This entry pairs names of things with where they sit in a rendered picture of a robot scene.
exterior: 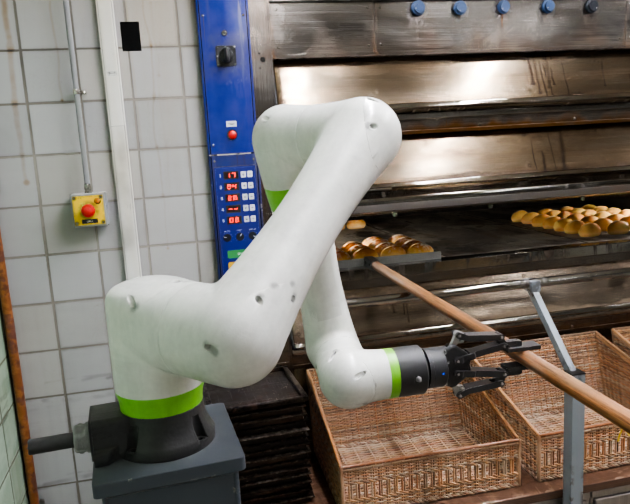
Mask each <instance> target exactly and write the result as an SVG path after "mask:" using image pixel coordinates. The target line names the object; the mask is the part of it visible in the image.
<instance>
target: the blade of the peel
mask: <svg viewBox="0 0 630 504"><path fill-rule="evenodd" d="M433 251H434V252H425V253H414V254H403V255H393V256H382V257H375V258H377V259H378V260H380V263H381V264H391V263H401V262H412V261H422V260H432V259H441V251H438V250H434V249H433ZM337 262H338V268H339V269H340V268H350V267H360V266H365V265H364V258H361V259H351V260H340V261H337Z"/></svg>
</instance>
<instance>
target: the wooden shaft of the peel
mask: <svg viewBox="0 0 630 504"><path fill-rule="evenodd" d="M372 268H373V269H374V270H376V271H377V272H379V273H380V274H382V275H383V276H385V277H387V278H388V279H390V280H391V281H393V282H394V283H396V284H397V285H399V286H401V287H402V288H404V289H405V290H407V291H408V292H410V293H411V294H413V295H415V296H416V297H418V298H419V299H421V300H422V301H424V302H425V303H427V304H429V305H430V306H432V307H433V308H435V309H436V310H438V311H439V312H441V313H443V314H444V315H446V316H447V317H449V318H450V319H452V320H453V321H455V322H456V323H458V324H460V325H461V326H463V327H464V328H466V329H467V330H469V331H470V332H483V331H495V330H493V329H491V328H490V327H488V326H486V325H485V324H483V323H481V322H480V321H478V320H476V319H474V318H473V317H471V316H469V315H468V314H466V313H464V312H463V311H461V310H459V309H458V308H456V307H454V306H452V305H451V304H449V303H447V302H446V301H444V300H442V299H441V298H439V297H437V296H436V295H434V294H432V293H430V292H429V291H427V290H425V289H424V288H422V287H420V286H419V285H417V284H415V283H414V282H412V281H410V280H408V279H407V278H405V277H403V276H402V275H400V274H398V273H397V272H395V271H393V270H392V269H390V268H388V267H386V266H385V265H383V264H381V263H380V262H378V261H374V262H373V263H372ZM501 351H502V352H503V353H505V354H506V355H508V356H509V357H511V358H512V359H514V360H516V361H517V362H519V363H520V364H522V365H523V366H525V367H526V368H528V369H530V370H531V371H533V372H534V373H536V374H537V375H539V376H540V377H542V378H544V379H545V380H547V381H548V382H550V383H551V384H553V385H554V386H556V387H557V388H559V389H561V390H562V391H564V392H565V393H567V394H568V395H570V396H571V397H573V398H575V399H576V400H578V401H579V402H581V403H582V404H584V405H585V406H587V407H589V408H590V409H592V410H593V411H595V412H596V413H598V414H599V415H601V416H603V417H604V418H606V419H607V420H609V421H610V422H612V423H613V424H615V425H617V426H618V427H620V428H621V429H623V430H624V431H626V432H627V433H629V434H630V410H629V409H627V408H625V407H623V406H622V405H620V404H618V403H617V402H615V401H613V400H612V399H610V398H608V397H607V396H605V395H603V394H601V393H600V392H598V391H596V390H595V389H593V388H591V387H590V386H588V385H586V384H585V383H583V382H581V381H579V380H578V379H576V378H574V377H573V376H571V375H569V374H568V373H566V372H564V371H563V370H561V369H559V368H557V367H556V366H554V365H552V364H551V363H549V362H547V361H546V360H544V359H542V358H541V357H539V356H537V355H535V354H534V353H532V352H530V351H529V350H528V351H520V352H512V353H507V352H506V351H504V350H501Z"/></svg>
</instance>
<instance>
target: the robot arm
mask: <svg viewBox="0 0 630 504"><path fill-rule="evenodd" d="M401 139H402V131H401V126H400V122H399V120H398V118H397V116H396V114H395V113H394V111H393V110H392V109H391V108H390V107H389V106H388V105H387V104H385V103H384V102H382V101H380V100H378V99H376V98H372V97H355V98H351V99H347V100H342V101H337V102H332V103H325V104H316V105H301V104H281V105H277V106H274V107H271V108H269V109H268V110H266V111H265V112H264V113H263V114H262V115H261V116H260V117H259V118H258V120H257V121H256V123H255V125H254V128H253V132H252V145H253V149H254V153H255V157H256V161H257V164H258V168H259V172H260V175H261V179H262V182H263V186H264V189H265V192H266V195H267V199H268V202H269V205H270V208H271V211H272V214H273V215H272V216H271V217H270V219H269V220H268V221H267V223H266V224H265V225H264V227H263V228H262V229H261V231H260V232H259V233H258V235H257V236H256V237H255V238H254V240H253V241H252V242H251V244H250V245H249V246H248V247H247V248H246V250H245V251H244V252H243V253H242V255H241V256H240V257H239V258H238V259H237V260H236V262H235V263H234V264H233V265H232V266H231V267H230V269H229V270H228V271H227V272H226V273H225V274H224V275H223V276H222V278H221V279H220V280H219V281H218V282H216V283H213V284H209V283H202V282H196V281H192V280H188V279H185V278H181V277H176V276H168V275H149V276H142V277H137V278H133V279H130V280H127V281H124V282H122V283H119V284H117V285H115V286H114V287H113V288H111V289H110V290H109V292H108V293H107V295H106V298H105V312H106V322H107V332H108V340H109V349H110V357H111V365H112V373H113V382H114V390H115V395H116V397H117V399H118V401H116V402H110V403H104V404H98V405H93V406H90V409H89V418H88V422H85V423H84V424H82V423H78V425H75V426H74V427H73V432H69V433H63V434H57V435H52V436H46V437H40V438H34V439H28V441H27V443H28V447H27V449H28V454H29V455H35V454H41V453H46V452H52V451H58V450H63V449H69V448H74V449H75V452H76V453H80V454H84V453H85V452H88V453H91V457H92V462H94V464H95V468H98V467H103V466H109V465H111V464H112V463H114V462H115V461H117V460H119V459H120V458H122V459H124V460H127V461H130V462H135V463H144V464H153V463H164V462H170V461H174V460H178V459H182V458H185V457H188V456H190V455H193V454H195V453H197V452H199V451H201V450H202V449H204V448H205V447H207V446H208V445H209V444H210V443H211V442H212V441H213V439H214V437H215V423H214V421H213V419H212V418H211V417H210V415H209V414H208V412H207V410H206V408H205V405H204V401H203V385H204V382H205V383H208V384H212V385H216V386H219V387H223V388H232V389H233V388H243V387H246V386H250V385H253V384H255V383H257V382H259V381H260V380H262V379H263V378H264V377H266V376H267V375H268V374H269V373H270V372H271V371H272V370H273V368H274V367H275V366H276V364H277V362H278V360H279V358H280V356H281V354H282V351H283V348H284V346H285V343H286V340H287V338H288V336H289V333H290V331H291V329H292V326H293V324H294V321H295V319H296V316H297V314H298V312H299V310H300V309H301V314H302V320H303V327H304V335H305V345H306V353H307V356H308V358H309V360H310V362H311V363H312V365H313V366H314V368H315V370H316V373H317V376H318V380H319V384H320V388H321V391H322V393H323V395H324V396H325V397H326V399H327V400H328V401H329V402H331V403H332V404H333V405H335V406H337V407H340V408H343V409H355V408H359V407H361V406H364V405H366V404H369V403H372V402H376V401H379V400H384V399H391V398H398V397H405V396H413V395H420V394H425V393H426V391H427V389H429V388H437V387H443V386H449V387H452V389H453V394H454V395H455V396H456V397H457V398H459V399H462V398H464V397H465V396H467V395H469V394H472V393H476V392H481V391H485V390H490V389H494V388H499V387H503V386H504V385H505V382H504V380H505V378H506V377H507V376H512V375H520V374H521V373H522V370H527V369H528V368H526V367H525V366H523V365H522V364H520V363H519V362H517V361H514V362H506V363H501V367H502V368H500V367H499V366H498V367H471V366H470V361H471V360H474V359H476V358H477V357H480V356H484V355H487V354H491V353H494V352H497V351H501V350H504V351H506V352H507V353H512V352H520V351H528V350H535V349H541V345H540V344H538V343H536V342H535V341H526V342H522V341H521V340H519V339H516V338H515V339H507V340H505V336H504V335H503V334H501V333H499V332H498V331H483V332H461V331H458V330H456V329H454V330H452V335H453V337H452V339H451V342H450V343H447V344H446V345H444V346H438V347H430V348H421V347H419V346H418V345H409V346H400V347H392V348H384V349H371V350H366V349H363V348H362V346H361V344H360V342H359V340H358V337H357V334H356V332H355V329H354V326H353V323H352V320H351V317H350V313H349V310H348V307H347V303H346V299H345V295H344V291H343V287H342V283H341V278H340V273H339V268H338V262H337V256H336V249H335V240H336V238H337V236H338V235H339V233H340V232H341V230H342V228H343V227H344V225H345V224H346V222H347V220H348V219H349V217H350V216H351V214H352V213H353V211H354V210H355V208H356V207H357V205H358V204H359V203H360V201H361V200H362V198H363V197H364V196H365V194H366V193H367V191H368V190H369V189H370V187H371V186H372V185H373V184H374V182H375V181H376V180H377V178H378V177H379V176H380V175H381V173H382V172H383V171H384V170H385V169H386V168H387V167H388V165H389V164H390V163H391V162H392V161H393V159H394V158H395V157H396V155H397V153H398V151H399V148H400V145H401ZM464 341H467V342H477V341H492V342H489V343H486V344H482V345H479V346H475V347H472V348H464V349H461V348H460V347H458V346H456V345H457V344H458V343H463V342H464ZM466 377H473V378H474V377H492V378H488V379H483V380H479V381H474V382H469V383H465V384H459V383H460V382H461V381H462V380H464V379H465V378H466Z"/></svg>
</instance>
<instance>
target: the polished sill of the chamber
mask: <svg viewBox="0 0 630 504"><path fill-rule="evenodd" d="M622 252H630V239H620V240H610V241H600V242H590V243H580V244H570V245H560V246H550V247H541V248H531V249H521V250H511V251H501V252H491V253H481V254H471V255H461V256H451V257H441V259H432V260H422V261H412V262H401V263H391V264H383V265H385V266H386V267H388V268H390V269H392V270H393V271H395V272H397V273H398V274H400V275H402V276H405V275H414V274H424V273H433V272H443V271H452V270H462V269H471V268H480V267H490V266H499V265H509V264H518V263H528V262H537V261H547V260H556V259H566V258H575V257H584V256H594V255H603V254H613V253H622ZM339 273H340V278H341V282H348V281H358V280H367V279H377V278H386V277H385V276H383V275H382V274H380V273H379V272H377V271H376V270H370V269H369V268H367V267H366V266H360V267H350V268H340V269H339Z"/></svg>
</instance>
